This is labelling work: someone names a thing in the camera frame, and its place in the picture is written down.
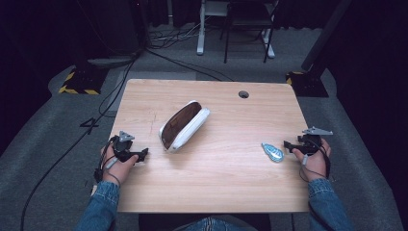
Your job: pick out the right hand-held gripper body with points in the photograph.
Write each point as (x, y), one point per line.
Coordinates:
(311, 141)

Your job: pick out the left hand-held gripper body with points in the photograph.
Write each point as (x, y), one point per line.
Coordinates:
(122, 148)

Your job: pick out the small blue white packet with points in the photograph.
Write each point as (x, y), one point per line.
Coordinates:
(273, 152)

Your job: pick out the person's left hand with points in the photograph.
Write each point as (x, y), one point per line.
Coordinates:
(120, 170)

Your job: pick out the person's right hand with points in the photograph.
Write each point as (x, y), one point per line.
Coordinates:
(316, 165)

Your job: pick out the white pencil case brown lining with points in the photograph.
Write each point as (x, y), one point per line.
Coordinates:
(184, 125)

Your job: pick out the black stand base yellow stripes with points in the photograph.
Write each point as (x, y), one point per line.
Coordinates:
(83, 82)
(306, 84)

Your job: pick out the person's legs in jeans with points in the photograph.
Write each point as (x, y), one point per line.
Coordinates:
(211, 224)

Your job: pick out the black slanted stand pole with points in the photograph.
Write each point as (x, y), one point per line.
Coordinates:
(324, 35)

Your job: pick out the black metal chair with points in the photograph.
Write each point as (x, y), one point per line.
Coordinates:
(248, 19)

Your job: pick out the white desk frame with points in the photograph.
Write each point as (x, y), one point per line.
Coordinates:
(201, 32)

